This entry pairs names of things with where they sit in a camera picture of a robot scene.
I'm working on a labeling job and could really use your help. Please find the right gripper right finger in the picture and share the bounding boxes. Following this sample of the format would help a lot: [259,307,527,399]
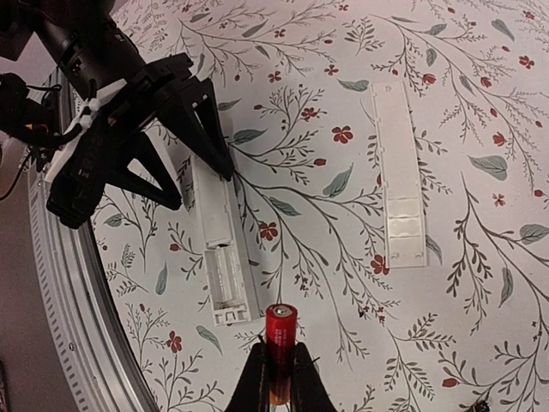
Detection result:
[290,342,336,412]

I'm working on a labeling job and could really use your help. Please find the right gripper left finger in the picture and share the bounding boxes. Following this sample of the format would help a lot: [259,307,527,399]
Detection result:
[225,341,270,412]

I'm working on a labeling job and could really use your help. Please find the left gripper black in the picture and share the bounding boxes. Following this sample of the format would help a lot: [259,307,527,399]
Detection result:
[89,53,234,210]

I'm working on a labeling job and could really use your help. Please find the red black battery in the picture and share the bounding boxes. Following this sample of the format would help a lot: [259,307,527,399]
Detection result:
[266,303,298,406]

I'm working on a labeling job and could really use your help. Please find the white remote control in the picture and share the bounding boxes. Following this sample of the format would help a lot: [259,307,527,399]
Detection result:
[190,155,260,326]

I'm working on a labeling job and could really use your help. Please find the white remote battery cover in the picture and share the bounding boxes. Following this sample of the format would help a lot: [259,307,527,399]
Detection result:
[371,82,427,269]

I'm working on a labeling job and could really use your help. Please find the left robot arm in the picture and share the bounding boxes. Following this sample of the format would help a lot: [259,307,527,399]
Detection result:
[1,1,234,225]

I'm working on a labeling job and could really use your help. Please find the floral patterned table mat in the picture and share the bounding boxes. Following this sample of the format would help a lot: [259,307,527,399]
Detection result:
[114,1,548,411]

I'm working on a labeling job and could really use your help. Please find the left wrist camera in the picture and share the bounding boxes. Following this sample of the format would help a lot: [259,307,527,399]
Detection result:
[45,80,126,229]

